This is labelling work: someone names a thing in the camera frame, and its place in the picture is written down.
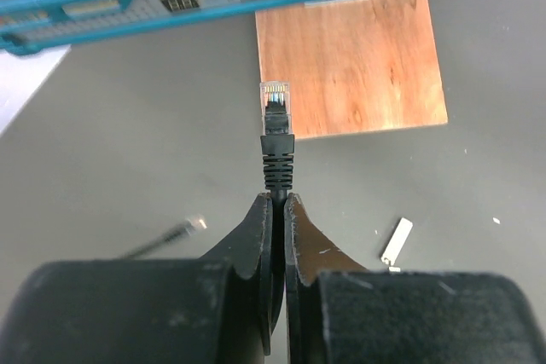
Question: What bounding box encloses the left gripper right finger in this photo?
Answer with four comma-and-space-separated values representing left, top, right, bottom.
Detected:
284, 194, 367, 363

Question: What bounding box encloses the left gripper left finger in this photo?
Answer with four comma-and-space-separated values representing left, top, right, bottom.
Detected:
195, 194, 273, 356

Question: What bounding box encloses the black ethernet cable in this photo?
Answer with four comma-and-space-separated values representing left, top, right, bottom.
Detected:
258, 79, 297, 280

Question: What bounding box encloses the wooden board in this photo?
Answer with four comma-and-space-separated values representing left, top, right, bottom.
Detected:
255, 0, 448, 140

